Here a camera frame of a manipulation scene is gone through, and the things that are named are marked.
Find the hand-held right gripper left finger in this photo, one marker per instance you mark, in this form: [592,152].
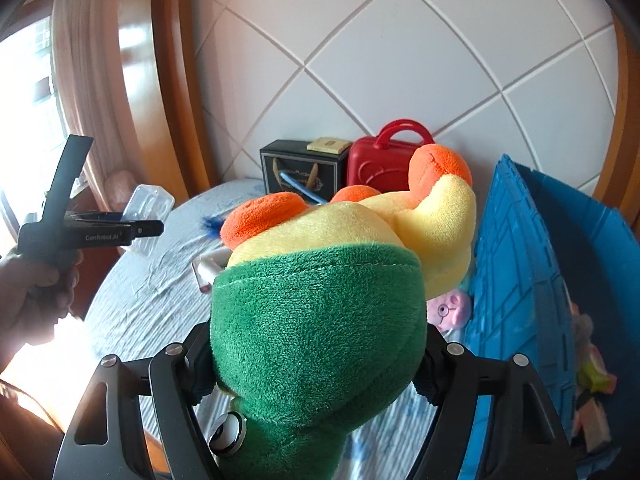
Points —
[175,375]

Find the blue plastic crate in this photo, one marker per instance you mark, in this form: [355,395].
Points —
[520,285]

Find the small gold box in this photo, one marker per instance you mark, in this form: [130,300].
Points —
[328,144]

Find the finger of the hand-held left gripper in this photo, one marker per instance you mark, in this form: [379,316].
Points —
[97,217]
[147,228]

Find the white pink box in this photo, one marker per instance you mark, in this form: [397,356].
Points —
[205,267]

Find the green yellow duck plush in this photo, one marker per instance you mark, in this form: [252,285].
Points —
[320,320]

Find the clear plastic box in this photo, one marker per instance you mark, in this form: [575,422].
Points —
[150,205]

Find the pink curtain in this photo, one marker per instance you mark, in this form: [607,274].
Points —
[85,85]

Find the wooden headboard frame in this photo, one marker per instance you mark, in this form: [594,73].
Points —
[165,85]

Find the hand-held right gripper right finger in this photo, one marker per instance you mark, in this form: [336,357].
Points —
[450,370]

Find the pink pig plush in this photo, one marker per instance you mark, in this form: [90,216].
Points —
[450,310]

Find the window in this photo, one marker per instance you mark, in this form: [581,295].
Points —
[25,110]

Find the black box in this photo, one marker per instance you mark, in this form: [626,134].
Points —
[295,160]

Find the red suitcase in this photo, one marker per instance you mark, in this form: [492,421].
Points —
[375,165]

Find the person's left hand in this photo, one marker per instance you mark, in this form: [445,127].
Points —
[35,295]

